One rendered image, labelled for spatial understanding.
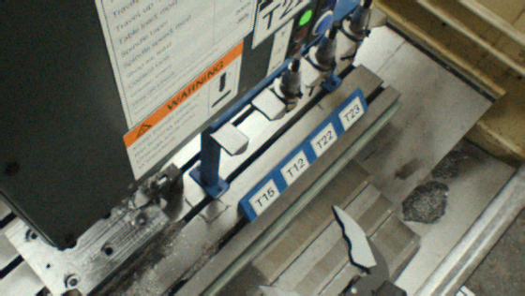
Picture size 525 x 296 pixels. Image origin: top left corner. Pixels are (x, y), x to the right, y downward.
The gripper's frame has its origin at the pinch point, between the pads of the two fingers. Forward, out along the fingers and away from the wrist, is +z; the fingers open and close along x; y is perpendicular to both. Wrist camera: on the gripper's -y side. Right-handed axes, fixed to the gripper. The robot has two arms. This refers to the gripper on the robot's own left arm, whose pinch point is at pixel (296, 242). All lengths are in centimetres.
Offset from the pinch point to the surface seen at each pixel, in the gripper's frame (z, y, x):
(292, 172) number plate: 14, 52, 29
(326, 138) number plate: 14, 51, 42
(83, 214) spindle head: 16.1, -16.9, -18.3
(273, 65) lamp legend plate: 15.3, -14.4, 10.0
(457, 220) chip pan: -25, 78, 63
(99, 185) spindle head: 16.0, -19.9, -15.6
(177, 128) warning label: 15.7, -18.5, -5.5
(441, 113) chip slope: -2, 64, 79
